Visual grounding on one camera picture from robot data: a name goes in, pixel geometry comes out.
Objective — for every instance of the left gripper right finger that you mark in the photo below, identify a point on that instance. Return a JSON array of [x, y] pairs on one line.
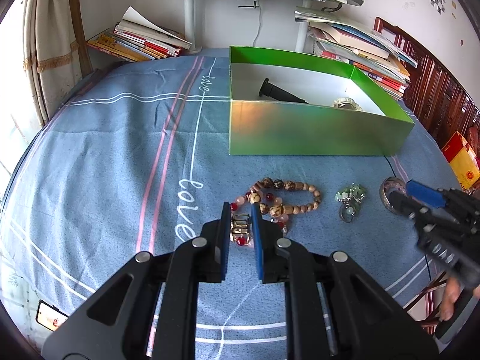
[[334, 309]]

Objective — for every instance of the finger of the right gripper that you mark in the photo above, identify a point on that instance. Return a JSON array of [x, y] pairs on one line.
[[405, 205], [425, 194]]

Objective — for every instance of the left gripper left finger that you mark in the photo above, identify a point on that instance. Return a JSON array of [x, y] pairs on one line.
[[150, 299]]

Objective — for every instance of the person's right hand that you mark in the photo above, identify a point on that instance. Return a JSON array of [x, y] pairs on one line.
[[450, 295]]

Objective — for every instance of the red yellow carton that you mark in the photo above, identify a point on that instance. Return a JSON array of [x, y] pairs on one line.
[[462, 160]]

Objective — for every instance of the white red card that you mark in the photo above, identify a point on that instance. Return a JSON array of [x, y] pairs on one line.
[[49, 316]]

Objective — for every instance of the dark wooden headboard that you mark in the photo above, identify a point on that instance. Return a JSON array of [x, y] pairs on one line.
[[434, 95]]

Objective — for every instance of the pale jade bangle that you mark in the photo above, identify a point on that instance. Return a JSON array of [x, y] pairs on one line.
[[346, 103]]

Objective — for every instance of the right stack of books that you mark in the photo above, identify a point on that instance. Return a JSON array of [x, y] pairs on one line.
[[348, 41]]

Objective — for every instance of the stack of books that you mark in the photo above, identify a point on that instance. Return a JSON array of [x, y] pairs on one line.
[[348, 41], [135, 39]]

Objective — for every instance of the blue striped bed sheet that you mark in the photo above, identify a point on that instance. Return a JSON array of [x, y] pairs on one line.
[[141, 162]]

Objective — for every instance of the green cardboard box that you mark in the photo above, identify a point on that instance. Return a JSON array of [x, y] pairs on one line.
[[264, 126]]

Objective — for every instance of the black cylindrical stand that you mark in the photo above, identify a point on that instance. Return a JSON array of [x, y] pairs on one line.
[[270, 90]]

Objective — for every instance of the beige curtain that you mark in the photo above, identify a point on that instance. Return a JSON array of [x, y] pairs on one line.
[[55, 52]]

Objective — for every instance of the left stack of books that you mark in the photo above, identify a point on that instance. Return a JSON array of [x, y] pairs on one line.
[[135, 39]]

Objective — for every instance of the green jade keychain pendant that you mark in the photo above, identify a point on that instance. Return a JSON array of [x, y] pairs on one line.
[[350, 199]]

